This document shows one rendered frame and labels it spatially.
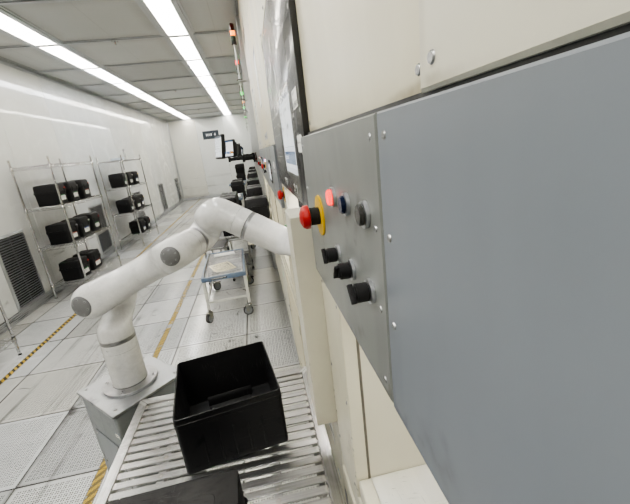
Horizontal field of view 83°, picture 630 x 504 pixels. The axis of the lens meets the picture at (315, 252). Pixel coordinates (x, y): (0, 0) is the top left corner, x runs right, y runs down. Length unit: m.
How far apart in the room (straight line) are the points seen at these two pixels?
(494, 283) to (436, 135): 0.08
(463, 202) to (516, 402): 0.10
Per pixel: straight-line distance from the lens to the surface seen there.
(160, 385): 1.51
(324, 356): 0.87
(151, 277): 1.27
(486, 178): 0.18
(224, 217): 1.08
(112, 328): 1.45
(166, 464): 1.19
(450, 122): 0.20
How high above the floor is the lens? 1.54
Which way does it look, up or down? 17 degrees down
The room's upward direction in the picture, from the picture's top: 7 degrees counter-clockwise
